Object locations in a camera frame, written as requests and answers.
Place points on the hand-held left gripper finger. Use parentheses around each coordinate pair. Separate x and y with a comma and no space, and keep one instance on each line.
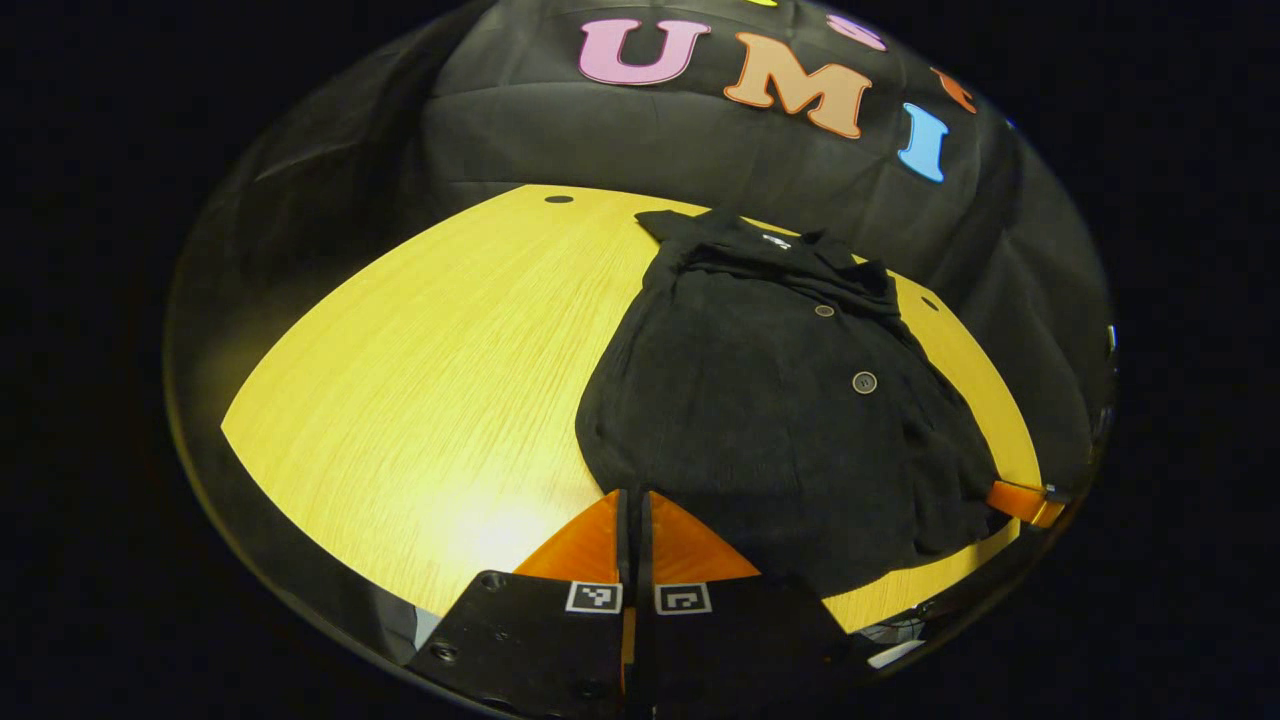
(644,540)
(623,540)

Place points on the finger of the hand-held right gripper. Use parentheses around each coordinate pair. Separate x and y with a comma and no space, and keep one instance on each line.
(1020,502)

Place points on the black buttoned shirt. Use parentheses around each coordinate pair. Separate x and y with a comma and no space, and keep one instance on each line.
(760,430)

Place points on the black backdrop cloth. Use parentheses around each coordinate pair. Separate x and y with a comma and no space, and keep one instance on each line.
(620,140)

